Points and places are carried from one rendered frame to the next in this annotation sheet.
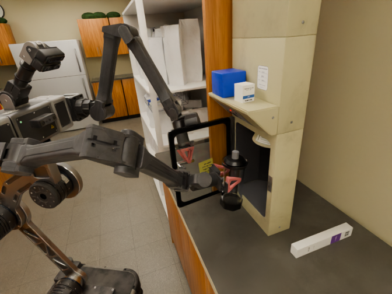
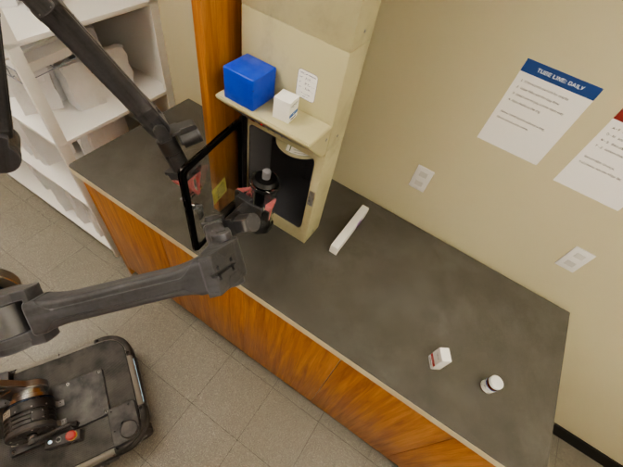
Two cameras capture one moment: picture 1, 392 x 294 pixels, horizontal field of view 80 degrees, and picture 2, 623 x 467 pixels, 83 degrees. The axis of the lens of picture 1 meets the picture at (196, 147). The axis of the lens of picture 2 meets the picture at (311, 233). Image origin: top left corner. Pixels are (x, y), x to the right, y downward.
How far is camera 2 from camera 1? 0.53 m
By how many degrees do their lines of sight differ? 46
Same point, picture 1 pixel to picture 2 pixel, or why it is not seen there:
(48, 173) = not seen: outside the picture
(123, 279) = (103, 352)
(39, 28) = not seen: outside the picture
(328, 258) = (358, 244)
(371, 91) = (389, 73)
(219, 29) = not seen: outside the picture
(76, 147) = (194, 287)
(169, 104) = (152, 119)
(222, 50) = (221, 17)
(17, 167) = (40, 338)
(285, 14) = (352, 25)
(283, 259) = (326, 261)
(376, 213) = (382, 187)
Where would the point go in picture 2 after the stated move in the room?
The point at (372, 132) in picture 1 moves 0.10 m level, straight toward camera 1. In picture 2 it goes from (386, 116) to (388, 132)
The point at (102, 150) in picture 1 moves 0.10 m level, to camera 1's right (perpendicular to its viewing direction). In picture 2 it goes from (227, 276) to (273, 251)
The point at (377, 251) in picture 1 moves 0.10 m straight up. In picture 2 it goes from (386, 221) to (394, 207)
